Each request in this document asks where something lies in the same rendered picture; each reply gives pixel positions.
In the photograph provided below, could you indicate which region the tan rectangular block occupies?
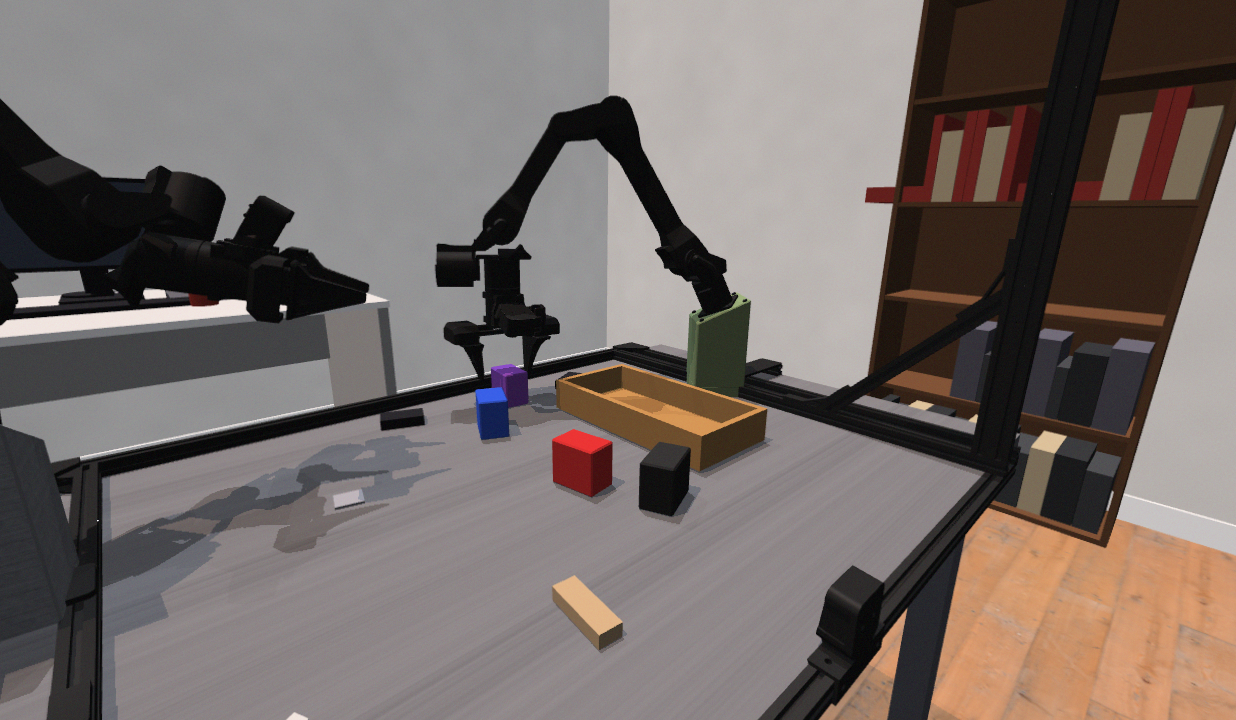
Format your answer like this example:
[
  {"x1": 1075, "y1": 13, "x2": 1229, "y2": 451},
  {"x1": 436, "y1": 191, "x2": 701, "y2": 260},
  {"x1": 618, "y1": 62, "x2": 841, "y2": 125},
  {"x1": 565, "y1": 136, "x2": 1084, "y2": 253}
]
[{"x1": 552, "y1": 576, "x2": 623, "y2": 650}]

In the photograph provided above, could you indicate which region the blue block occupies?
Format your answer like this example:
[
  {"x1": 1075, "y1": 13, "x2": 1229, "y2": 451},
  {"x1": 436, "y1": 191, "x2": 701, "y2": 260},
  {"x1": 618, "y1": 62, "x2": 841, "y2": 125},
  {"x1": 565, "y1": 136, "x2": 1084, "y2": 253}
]
[{"x1": 475, "y1": 387, "x2": 509, "y2": 440}]

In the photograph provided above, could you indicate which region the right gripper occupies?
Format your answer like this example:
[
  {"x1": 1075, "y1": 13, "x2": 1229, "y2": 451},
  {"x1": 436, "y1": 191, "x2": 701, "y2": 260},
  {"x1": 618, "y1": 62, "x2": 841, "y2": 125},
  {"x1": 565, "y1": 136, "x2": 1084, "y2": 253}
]
[{"x1": 442, "y1": 287, "x2": 560, "y2": 382}]

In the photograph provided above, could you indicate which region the purple block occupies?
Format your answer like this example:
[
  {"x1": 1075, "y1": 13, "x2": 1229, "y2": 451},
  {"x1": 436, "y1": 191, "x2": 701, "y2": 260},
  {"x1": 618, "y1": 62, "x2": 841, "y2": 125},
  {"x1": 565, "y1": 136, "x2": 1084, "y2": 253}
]
[{"x1": 491, "y1": 364, "x2": 529, "y2": 408}]

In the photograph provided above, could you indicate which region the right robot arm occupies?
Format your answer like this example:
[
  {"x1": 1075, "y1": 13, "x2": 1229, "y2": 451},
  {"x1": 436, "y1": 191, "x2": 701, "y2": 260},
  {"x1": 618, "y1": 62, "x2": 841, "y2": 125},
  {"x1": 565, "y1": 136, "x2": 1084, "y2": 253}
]
[{"x1": 435, "y1": 96, "x2": 738, "y2": 338}]

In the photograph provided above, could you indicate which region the red block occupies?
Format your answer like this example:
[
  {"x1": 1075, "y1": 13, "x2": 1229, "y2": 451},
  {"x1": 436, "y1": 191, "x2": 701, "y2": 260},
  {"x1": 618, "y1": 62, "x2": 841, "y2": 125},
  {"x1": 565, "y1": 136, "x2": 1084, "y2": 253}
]
[{"x1": 552, "y1": 429, "x2": 613, "y2": 496}]

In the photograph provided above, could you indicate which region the wooden tray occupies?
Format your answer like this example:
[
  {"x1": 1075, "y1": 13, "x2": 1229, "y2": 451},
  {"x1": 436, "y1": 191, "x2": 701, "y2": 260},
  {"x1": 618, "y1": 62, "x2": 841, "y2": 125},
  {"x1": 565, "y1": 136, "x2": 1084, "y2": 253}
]
[{"x1": 556, "y1": 364, "x2": 768, "y2": 471}]

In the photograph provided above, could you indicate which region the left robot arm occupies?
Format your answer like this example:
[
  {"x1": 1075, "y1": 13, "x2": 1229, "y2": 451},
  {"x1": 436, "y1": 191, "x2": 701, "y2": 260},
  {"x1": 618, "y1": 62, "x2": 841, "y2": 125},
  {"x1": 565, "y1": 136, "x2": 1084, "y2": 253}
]
[{"x1": 0, "y1": 99, "x2": 295, "y2": 306}]

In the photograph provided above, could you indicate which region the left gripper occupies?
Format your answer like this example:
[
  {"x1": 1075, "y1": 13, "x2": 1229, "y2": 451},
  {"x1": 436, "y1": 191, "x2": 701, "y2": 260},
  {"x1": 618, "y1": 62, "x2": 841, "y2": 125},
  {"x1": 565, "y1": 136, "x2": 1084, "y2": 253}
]
[{"x1": 195, "y1": 241, "x2": 370, "y2": 324}]

